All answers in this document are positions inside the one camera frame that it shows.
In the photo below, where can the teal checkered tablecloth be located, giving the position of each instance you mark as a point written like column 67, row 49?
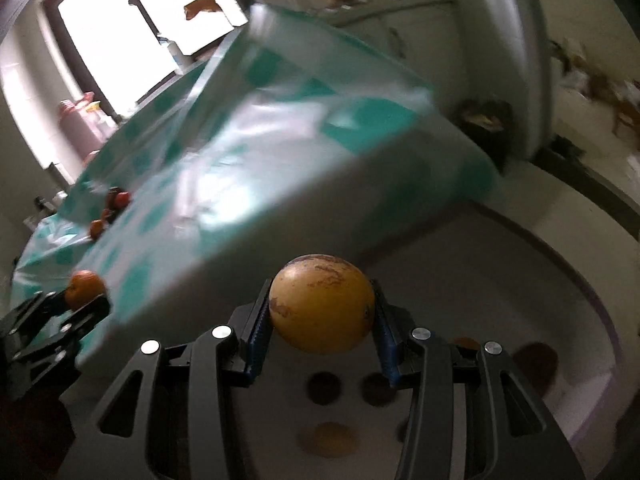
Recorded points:
column 250, row 185

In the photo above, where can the pink plastic container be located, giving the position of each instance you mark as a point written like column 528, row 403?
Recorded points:
column 80, row 112

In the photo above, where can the white bottle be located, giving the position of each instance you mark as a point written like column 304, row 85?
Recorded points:
column 179, row 55

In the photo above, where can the black trash bin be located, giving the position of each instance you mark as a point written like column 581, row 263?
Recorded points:
column 482, row 135

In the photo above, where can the yellow brown-blotched round fruit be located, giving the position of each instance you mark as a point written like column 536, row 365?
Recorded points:
column 320, row 305

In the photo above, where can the white foam box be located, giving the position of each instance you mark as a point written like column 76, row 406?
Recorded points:
column 500, row 285

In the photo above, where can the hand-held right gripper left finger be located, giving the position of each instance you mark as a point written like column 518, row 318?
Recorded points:
column 260, row 332

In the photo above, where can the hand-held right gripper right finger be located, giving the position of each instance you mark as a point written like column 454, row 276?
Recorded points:
column 384, row 342

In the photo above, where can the red-orange tangerine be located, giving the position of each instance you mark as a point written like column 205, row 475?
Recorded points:
column 82, row 287

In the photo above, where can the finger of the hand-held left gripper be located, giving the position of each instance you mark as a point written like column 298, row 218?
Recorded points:
column 35, row 312
column 82, row 322

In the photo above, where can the bright window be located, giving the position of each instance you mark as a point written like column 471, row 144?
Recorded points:
column 115, row 35

